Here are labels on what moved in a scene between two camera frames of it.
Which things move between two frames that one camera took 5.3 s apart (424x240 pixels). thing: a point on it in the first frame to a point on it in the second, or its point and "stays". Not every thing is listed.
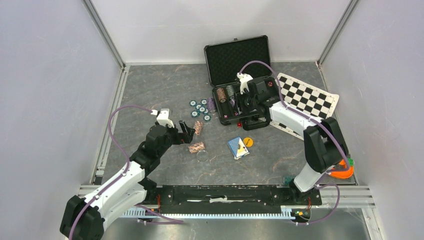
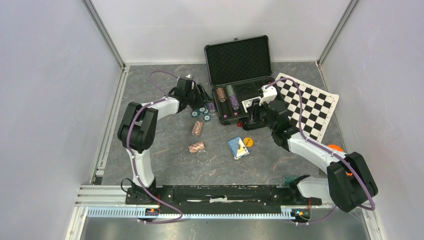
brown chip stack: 221,95 stays
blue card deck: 238,148 stays
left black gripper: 181,137 to 200,103
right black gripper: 251,109 to 264,104
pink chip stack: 197,127 stays
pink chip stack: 196,147 stays
